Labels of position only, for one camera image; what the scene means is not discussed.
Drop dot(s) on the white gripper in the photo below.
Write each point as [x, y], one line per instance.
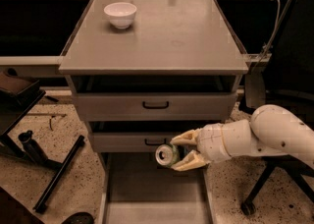
[211, 143]

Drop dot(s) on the green crushed soda can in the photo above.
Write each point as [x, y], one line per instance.
[167, 155]

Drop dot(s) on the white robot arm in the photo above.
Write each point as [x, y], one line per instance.
[271, 131]

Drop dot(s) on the bottom grey open drawer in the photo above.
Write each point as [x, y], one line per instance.
[137, 190]

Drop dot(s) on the middle grey drawer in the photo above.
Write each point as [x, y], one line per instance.
[137, 136]

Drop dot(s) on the grey drawer cabinet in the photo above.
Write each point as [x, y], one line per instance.
[173, 45]

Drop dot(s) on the top grey drawer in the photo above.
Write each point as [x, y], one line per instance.
[96, 98]

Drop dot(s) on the black office chair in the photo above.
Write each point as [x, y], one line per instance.
[289, 81]

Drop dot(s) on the black round foot pedal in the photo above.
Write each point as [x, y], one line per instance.
[79, 218]

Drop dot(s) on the white ceramic bowl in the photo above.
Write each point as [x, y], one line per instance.
[120, 14]

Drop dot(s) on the black metal stand base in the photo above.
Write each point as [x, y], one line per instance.
[11, 113]

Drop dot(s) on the dark brown box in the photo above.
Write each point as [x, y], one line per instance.
[17, 89]

